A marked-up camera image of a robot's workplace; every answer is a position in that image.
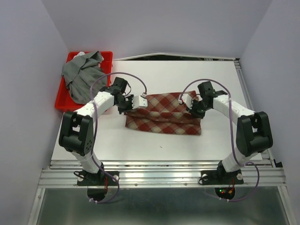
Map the red plaid skirt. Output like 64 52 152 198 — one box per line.
125 92 202 135

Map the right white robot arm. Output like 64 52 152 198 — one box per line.
181 80 273 185

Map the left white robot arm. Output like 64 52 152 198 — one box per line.
59 77 147 186

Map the grey skirt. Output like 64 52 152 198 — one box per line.
62 51 107 105

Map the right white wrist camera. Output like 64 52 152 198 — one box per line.
178 94 193 108

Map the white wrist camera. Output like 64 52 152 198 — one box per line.
132 93 148 109
178 94 193 108

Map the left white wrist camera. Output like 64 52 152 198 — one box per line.
132 93 148 109

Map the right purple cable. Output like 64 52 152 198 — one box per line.
178 78 260 203

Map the purple cable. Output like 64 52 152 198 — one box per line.
88 72 148 204
178 78 260 203

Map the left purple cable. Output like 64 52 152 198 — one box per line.
88 72 148 204

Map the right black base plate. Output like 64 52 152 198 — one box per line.
200 170 244 186

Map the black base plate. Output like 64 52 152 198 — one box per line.
73 170 119 187
200 170 244 186

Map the aluminium right side rail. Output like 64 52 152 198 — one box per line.
230 60 282 169

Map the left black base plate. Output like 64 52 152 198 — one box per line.
73 170 119 187

